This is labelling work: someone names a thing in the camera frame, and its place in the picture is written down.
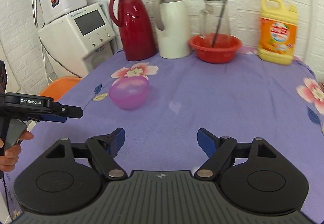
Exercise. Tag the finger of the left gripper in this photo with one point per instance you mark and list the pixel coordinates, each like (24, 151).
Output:
(67, 111)
(53, 118)

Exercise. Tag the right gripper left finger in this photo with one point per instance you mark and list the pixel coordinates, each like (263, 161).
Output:
(103, 149)

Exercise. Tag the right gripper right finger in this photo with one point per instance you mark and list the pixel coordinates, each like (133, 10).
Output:
(219, 152)

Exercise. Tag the purple plastic bowl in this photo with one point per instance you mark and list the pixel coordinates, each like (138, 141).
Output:
(130, 92)

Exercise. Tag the left hand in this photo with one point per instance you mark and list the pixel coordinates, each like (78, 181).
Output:
(11, 155)

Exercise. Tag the orange stool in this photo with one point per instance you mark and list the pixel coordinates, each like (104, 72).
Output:
(60, 87)

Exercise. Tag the purple floral tablecloth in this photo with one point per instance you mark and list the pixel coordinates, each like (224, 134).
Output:
(243, 99)

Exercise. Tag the white water dispenser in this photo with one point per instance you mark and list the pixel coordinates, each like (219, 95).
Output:
(78, 42)

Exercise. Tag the red plastic basket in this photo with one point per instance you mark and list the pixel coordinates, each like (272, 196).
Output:
(223, 51)

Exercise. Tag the red thermos jug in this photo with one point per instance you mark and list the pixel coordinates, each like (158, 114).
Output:
(135, 29)

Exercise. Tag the black stirring stick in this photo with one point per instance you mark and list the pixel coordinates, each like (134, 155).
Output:
(224, 3)

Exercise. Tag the glass pitcher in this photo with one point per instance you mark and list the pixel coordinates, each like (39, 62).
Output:
(208, 19)

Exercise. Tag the yellow detergent bottle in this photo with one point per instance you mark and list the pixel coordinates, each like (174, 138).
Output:
(278, 32)

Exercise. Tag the white thermos jug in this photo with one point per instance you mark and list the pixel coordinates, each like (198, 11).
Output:
(172, 26)

